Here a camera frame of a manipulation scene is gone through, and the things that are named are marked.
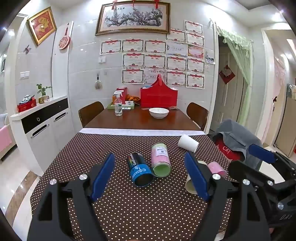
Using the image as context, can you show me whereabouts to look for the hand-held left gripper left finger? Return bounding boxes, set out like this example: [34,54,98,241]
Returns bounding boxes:
[27,152,116,241]

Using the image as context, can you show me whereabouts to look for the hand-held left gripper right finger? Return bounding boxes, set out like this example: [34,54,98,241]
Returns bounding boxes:
[184,152,271,241]

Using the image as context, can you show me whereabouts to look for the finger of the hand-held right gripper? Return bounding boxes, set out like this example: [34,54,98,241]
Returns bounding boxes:
[228,160,285,189]
[248,144,296,179]

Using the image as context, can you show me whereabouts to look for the blue black cup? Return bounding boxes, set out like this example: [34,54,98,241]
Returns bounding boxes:
[126,152,154,187]

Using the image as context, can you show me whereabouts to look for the pink green cup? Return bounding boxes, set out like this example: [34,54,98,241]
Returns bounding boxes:
[151,142,172,178]

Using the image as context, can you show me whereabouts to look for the cream paper cup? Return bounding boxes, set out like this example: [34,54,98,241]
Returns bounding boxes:
[185,160,208,195]

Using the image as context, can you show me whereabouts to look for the white paper cup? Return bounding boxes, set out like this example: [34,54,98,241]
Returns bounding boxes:
[178,134,199,153]

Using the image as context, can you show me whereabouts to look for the grey cloth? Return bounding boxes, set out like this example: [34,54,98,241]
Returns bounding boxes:
[216,119,263,169]

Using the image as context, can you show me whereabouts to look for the black red cloth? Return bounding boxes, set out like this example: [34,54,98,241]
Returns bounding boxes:
[207,133,246,163]

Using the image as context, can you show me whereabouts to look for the brown polka dot tablecloth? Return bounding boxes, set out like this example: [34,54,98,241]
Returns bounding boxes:
[30,128,234,241]

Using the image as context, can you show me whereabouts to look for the brown wooden chair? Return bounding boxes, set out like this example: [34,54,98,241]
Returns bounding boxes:
[186,102,209,131]
[78,101,105,128]

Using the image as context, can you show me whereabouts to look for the clear spray bottle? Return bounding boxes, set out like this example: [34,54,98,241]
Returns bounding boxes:
[114,90,123,116]

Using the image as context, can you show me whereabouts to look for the green tray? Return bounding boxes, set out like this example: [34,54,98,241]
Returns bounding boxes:
[107,101,135,109]

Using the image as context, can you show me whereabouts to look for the white sideboard cabinet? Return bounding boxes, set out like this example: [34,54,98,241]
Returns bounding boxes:
[9,96,70,171]

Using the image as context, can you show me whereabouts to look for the white bowl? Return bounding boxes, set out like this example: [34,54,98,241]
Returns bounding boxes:
[149,108,170,119]

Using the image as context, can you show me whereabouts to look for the red diamond door decoration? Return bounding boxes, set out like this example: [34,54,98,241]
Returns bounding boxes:
[219,65,236,84]

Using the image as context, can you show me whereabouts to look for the red carton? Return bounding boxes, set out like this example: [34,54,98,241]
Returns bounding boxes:
[116,87,128,104]

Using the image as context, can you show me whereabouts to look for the red gift box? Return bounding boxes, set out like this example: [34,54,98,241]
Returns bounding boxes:
[140,74,178,108]

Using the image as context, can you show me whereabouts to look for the green lace curtain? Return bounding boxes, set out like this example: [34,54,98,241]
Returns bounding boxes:
[216,25,253,127]

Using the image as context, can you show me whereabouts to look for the small potted plant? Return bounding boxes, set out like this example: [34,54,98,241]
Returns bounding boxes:
[36,84,53,104]

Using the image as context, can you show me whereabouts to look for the framed blossom painting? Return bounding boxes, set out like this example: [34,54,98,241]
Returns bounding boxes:
[95,1,171,36]

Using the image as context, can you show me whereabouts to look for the red gold framed picture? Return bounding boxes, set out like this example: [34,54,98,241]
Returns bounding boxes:
[27,6,57,46]

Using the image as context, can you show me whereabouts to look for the group of wall certificates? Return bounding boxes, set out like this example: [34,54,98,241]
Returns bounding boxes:
[100,20,205,89]

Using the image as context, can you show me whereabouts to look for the red round wall ornament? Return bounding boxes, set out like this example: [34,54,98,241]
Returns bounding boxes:
[58,27,71,50]

